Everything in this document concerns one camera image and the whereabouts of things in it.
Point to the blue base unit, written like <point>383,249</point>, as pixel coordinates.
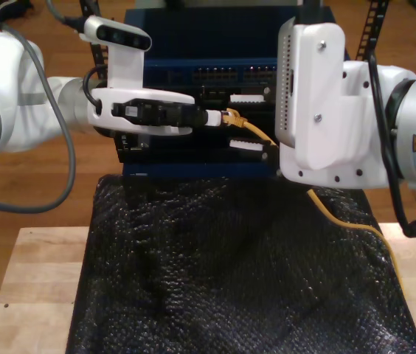
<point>193,170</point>

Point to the black rack shelf tray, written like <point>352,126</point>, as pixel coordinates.
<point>193,151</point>

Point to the black perforated rack post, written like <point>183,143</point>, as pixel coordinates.
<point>97,55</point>
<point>377,23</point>

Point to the black rack server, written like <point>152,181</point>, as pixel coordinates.
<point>252,112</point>

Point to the blue network switch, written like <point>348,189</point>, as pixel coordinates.
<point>211,37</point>

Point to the black bubble mat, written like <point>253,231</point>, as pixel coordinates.
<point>230,276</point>

